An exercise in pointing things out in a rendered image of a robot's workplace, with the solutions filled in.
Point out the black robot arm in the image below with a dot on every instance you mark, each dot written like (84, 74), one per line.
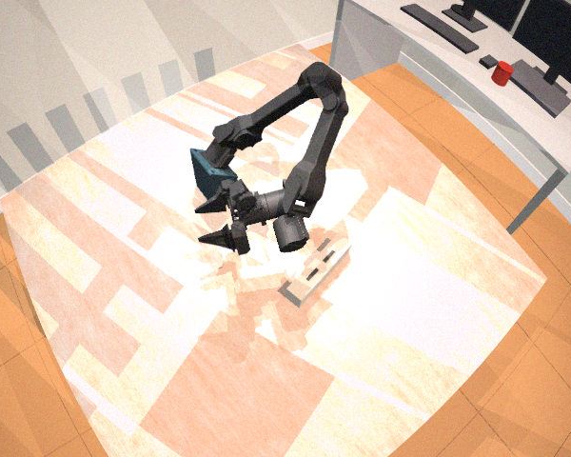
(306, 182)

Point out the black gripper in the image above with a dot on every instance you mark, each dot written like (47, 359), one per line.
(234, 238)

